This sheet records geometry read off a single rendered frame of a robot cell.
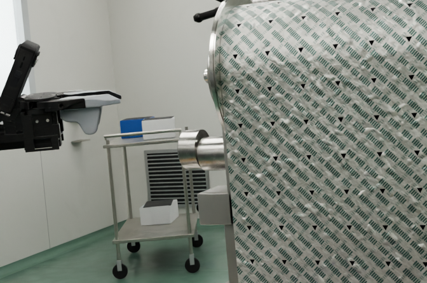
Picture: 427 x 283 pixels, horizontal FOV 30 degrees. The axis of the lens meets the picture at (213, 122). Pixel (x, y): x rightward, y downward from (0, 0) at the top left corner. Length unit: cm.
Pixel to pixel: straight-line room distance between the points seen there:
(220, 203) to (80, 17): 618
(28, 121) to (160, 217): 451
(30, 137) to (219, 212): 53
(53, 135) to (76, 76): 554
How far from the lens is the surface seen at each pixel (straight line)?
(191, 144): 79
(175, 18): 697
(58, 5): 669
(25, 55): 124
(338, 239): 67
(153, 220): 574
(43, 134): 125
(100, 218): 699
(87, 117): 124
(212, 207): 78
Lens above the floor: 125
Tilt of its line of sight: 3 degrees down
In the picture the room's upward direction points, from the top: 5 degrees counter-clockwise
